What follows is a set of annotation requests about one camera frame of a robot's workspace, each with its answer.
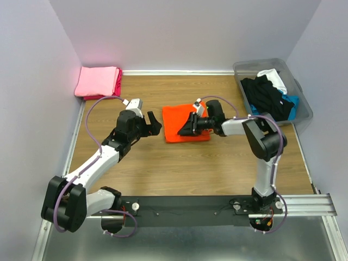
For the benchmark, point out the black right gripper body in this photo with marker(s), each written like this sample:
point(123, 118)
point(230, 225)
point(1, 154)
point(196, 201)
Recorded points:
point(205, 123)

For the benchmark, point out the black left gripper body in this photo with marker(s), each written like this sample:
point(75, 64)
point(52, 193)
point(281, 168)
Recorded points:
point(141, 130)

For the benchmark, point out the orange t shirt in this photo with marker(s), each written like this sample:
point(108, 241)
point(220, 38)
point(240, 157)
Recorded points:
point(174, 118)

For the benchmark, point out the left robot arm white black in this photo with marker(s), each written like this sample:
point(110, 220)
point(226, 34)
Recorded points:
point(68, 201)

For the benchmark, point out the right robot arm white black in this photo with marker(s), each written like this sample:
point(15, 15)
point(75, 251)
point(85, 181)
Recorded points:
point(265, 139)

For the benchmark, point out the folded magenta shirt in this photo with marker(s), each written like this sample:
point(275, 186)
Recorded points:
point(117, 90)

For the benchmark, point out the black shirt in bin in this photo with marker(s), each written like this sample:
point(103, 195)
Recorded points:
point(258, 88)

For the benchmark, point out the folded light pink shirt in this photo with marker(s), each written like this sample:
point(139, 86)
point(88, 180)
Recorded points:
point(97, 81)

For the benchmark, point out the clear plastic bin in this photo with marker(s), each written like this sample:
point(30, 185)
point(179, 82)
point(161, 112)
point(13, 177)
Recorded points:
point(249, 69)

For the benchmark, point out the white shirt in bin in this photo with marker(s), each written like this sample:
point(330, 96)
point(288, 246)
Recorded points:
point(273, 76)

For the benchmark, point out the blue shirt in bin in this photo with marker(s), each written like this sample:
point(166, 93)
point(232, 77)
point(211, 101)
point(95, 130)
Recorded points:
point(281, 109)

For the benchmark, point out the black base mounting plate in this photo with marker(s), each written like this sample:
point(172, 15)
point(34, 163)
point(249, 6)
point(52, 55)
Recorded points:
point(113, 220)

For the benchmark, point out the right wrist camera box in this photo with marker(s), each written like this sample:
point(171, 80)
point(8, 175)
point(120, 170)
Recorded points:
point(211, 112)

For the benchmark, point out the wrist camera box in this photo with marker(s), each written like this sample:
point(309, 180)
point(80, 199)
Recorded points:
point(134, 105)
point(211, 112)

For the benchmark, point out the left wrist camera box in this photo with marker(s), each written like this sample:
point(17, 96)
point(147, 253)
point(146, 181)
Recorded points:
point(134, 105)

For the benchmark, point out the aluminium front rail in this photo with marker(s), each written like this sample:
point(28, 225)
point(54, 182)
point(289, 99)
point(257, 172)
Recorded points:
point(307, 205)

